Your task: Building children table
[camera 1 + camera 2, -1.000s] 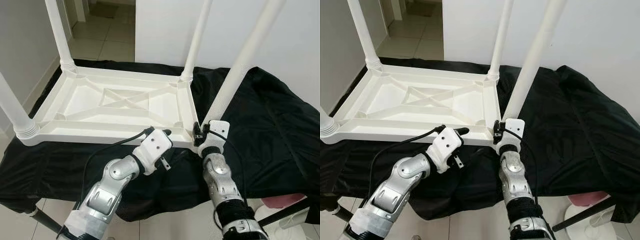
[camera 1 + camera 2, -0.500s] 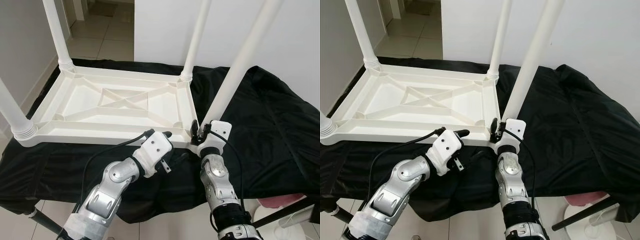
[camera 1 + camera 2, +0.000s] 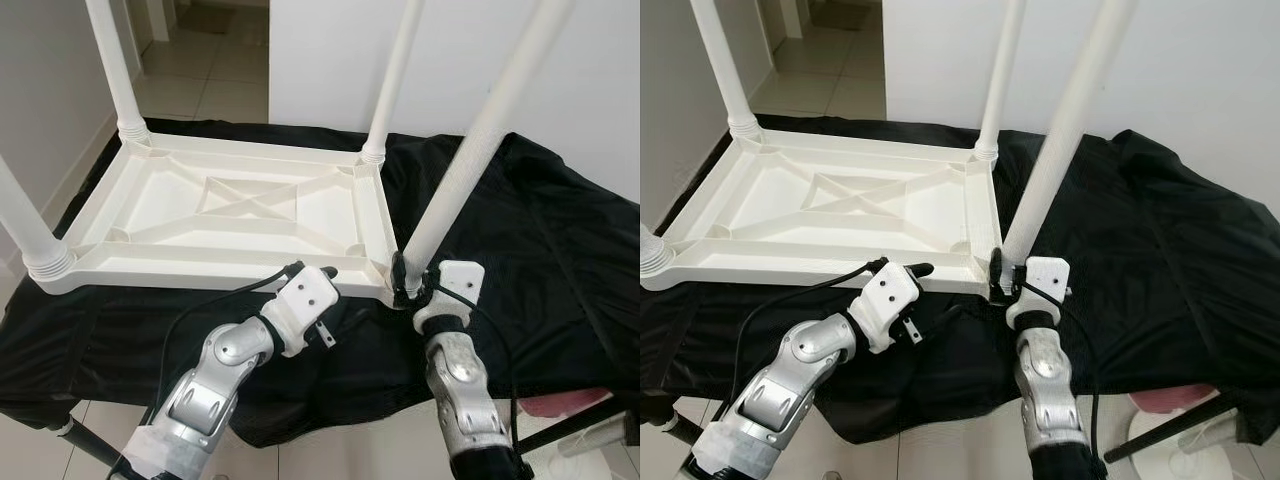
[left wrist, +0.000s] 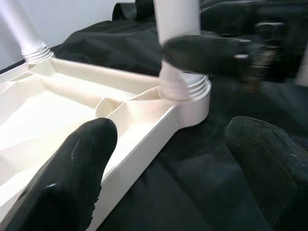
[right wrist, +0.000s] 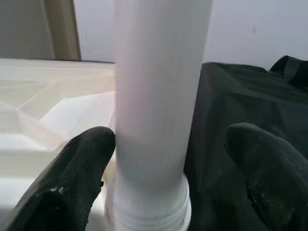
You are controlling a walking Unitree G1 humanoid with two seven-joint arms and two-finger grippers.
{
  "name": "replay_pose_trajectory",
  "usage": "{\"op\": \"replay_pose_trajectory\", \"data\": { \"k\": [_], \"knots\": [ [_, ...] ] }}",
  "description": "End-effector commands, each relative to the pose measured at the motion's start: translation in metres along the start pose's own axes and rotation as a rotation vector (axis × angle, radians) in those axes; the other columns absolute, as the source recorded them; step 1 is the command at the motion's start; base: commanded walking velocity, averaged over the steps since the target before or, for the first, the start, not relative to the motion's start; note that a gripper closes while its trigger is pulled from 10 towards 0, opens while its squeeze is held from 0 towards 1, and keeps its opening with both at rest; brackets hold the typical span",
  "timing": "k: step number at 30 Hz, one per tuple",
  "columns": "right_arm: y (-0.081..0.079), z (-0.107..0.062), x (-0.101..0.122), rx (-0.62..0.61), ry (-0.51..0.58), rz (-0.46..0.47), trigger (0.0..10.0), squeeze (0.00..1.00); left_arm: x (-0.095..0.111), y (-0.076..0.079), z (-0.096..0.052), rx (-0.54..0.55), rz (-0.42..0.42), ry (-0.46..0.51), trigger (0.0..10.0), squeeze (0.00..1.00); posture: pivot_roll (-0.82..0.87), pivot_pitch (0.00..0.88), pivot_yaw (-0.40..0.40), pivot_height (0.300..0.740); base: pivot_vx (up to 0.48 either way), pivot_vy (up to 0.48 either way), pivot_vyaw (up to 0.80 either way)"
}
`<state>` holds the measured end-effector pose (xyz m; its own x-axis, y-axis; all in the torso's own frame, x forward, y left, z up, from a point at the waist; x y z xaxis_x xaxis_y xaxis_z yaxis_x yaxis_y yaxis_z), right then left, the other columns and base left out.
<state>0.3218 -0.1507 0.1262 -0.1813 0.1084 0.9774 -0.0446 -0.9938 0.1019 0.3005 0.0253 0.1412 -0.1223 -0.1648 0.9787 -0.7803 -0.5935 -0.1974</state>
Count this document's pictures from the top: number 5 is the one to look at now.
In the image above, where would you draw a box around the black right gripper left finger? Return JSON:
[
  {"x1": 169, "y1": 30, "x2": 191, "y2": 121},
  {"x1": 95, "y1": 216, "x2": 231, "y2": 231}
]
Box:
[{"x1": 0, "y1": 127, "x2": 116, "y2": 231}]

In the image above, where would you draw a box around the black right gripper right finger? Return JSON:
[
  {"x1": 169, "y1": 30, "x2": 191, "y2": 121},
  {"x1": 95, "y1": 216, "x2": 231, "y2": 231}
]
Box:
[{"x1": 223, "y1": 122, "x2": 308, "y2": 231}]

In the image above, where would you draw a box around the white plastic table top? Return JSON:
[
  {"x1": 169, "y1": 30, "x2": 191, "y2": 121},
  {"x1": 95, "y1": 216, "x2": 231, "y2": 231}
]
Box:
[{"x1": 0, "y1": 59, "x2": 193, "y2": 231}]

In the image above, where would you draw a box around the white plastic table leg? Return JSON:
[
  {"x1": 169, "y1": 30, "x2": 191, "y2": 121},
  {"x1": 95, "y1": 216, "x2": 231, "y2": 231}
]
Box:
[{"x1": 104, "y1": 0, "x2": 214, "y2": 231}]

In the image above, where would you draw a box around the black cloth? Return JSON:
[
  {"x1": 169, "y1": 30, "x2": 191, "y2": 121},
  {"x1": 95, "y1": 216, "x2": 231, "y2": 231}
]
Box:
[{"x1": 79, "y1": 55, "x2": 308, "y2": 231}]

